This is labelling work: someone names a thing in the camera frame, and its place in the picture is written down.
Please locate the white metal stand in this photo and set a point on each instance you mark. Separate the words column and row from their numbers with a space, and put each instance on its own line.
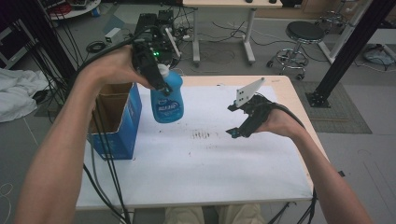
column 345, row 31

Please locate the white cloth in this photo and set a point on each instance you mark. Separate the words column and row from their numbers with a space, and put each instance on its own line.
column 15, row 93

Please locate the blue cardboard box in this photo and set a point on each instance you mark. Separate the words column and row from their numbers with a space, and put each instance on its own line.
column 127, row 130

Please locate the blue bottle with white cap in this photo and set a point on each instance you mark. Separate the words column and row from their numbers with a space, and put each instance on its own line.
column 168, row 109

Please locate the black computer tower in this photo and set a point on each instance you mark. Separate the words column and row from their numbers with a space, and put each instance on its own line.
column 166, row 20
column 145, row 20

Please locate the round white table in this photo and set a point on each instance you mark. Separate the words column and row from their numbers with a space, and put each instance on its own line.
column 77, row 12

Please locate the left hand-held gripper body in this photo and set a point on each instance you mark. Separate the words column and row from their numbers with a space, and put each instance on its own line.
column 144, row 53

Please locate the white-legged wooden desk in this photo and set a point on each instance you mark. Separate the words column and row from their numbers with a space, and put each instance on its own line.
column 230, row 3

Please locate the person's khaki trousers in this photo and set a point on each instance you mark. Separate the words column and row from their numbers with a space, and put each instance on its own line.
column 186, row 216

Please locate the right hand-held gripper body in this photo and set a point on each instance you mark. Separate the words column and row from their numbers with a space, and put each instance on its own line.
column 258, row 109

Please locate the pale blue bundle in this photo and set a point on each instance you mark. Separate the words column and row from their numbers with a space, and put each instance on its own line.
column 378, row 56

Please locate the person's left hand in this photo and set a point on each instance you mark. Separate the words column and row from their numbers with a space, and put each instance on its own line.
column 112, row 68

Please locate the chrome chair base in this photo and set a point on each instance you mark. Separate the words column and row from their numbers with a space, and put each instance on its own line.
column 331, row 18

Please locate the black tape piece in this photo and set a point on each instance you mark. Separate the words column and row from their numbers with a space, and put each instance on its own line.
column 341, row 173

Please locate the small white box device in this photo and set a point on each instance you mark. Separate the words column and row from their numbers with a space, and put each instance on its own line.
column 111, row 33

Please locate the grey shelf unit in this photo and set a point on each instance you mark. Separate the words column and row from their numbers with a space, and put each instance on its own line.
column 9, row 43

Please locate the white power strip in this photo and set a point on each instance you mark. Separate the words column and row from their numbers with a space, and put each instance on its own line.
column 186, row 37

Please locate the black metal post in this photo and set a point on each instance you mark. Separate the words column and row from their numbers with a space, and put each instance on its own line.
column 358, row 40

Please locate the black round stool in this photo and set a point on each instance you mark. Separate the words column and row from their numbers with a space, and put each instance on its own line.
column 305, row 31

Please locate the person's right hand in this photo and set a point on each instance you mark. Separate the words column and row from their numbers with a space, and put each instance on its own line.
column 283, row 124

